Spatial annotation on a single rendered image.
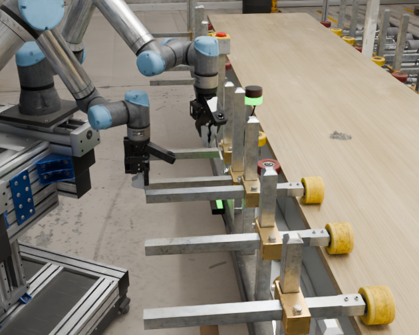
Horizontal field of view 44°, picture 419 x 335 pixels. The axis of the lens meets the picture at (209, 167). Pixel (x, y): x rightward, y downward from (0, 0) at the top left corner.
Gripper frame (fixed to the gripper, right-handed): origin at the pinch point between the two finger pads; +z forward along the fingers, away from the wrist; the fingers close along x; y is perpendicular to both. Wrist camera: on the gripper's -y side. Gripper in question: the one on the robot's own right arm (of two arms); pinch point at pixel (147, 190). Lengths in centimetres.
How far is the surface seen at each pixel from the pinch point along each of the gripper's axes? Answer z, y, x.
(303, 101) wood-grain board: -9, -70, -61
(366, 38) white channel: -19, -126, -134
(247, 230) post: 2.7, -31.0, 22.8
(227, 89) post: -26.6, -30.5, -27.1
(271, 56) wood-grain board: -9, -71, -138
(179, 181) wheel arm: -3.8, -10.9, 1.5
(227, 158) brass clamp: -1.4, -30.3, -19.9
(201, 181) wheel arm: -3.8, -18.4, 1.6
